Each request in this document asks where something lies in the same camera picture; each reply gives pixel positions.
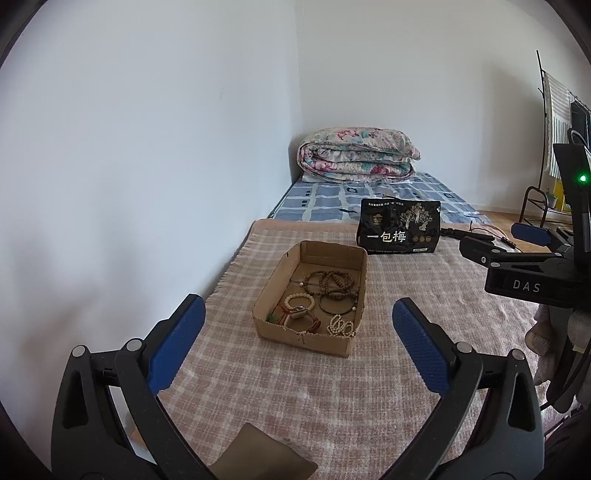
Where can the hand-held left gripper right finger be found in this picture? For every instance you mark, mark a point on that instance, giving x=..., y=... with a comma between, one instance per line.
x=420, y=346

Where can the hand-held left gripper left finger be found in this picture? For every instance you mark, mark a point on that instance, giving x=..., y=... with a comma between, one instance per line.
x=178, y=341

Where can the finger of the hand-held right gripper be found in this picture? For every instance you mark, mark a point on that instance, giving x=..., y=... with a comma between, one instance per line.
x=475, y=247
x=531, y=233

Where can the brown cardboard box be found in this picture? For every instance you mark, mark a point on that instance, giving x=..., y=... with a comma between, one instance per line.
x=295, y=341

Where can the person's right hand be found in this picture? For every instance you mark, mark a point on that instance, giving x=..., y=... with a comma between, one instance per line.
x=538, y=337

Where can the black metal clothes rack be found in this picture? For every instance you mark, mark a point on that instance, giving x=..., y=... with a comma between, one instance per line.
x=531, y=203

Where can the yellow green box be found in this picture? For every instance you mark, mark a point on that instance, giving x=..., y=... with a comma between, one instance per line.
x=561, y=196

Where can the black snack bag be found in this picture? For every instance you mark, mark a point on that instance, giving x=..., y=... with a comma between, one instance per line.
x=397, y=237

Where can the pink plaid blanket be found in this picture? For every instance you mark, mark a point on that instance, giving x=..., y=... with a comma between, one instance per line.
x=323, y=392

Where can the striped hanging towel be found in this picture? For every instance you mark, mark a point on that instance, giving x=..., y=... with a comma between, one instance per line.
x=556, y=120

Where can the gold wristwatch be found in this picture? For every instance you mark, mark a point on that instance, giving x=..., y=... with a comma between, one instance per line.
x=299, y=314

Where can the dark green hanging garment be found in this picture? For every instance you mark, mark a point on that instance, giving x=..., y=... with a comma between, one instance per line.
x=581, y=117

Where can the brown cardboard piece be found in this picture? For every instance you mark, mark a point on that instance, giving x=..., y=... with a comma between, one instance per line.
x=263, y=454

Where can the folded floral quilt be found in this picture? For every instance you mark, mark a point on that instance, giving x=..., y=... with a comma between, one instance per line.
x=355, y=154

